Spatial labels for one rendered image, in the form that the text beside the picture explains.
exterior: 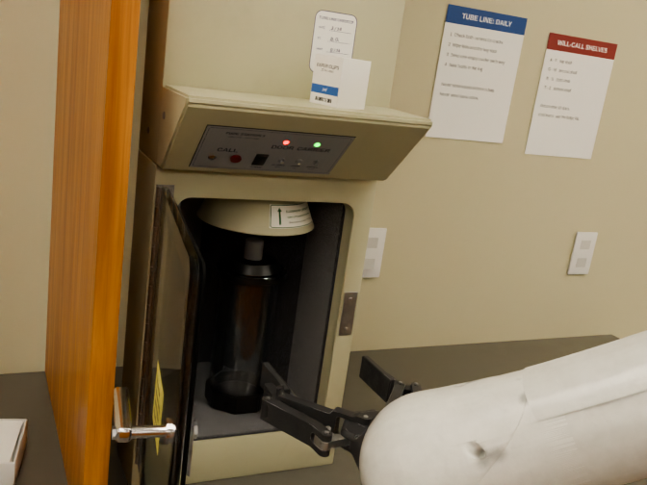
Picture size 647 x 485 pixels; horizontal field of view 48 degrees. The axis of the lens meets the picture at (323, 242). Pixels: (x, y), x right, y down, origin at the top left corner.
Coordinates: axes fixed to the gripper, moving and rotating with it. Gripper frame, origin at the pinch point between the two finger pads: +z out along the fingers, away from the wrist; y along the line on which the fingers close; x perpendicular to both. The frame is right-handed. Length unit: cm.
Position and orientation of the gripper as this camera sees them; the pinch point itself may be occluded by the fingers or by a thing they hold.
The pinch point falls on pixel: (319, 373)
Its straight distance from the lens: 90.8
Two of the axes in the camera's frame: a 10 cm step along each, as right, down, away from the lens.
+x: -1.4, 9.6, 2.6
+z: -4.2, -2.9, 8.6
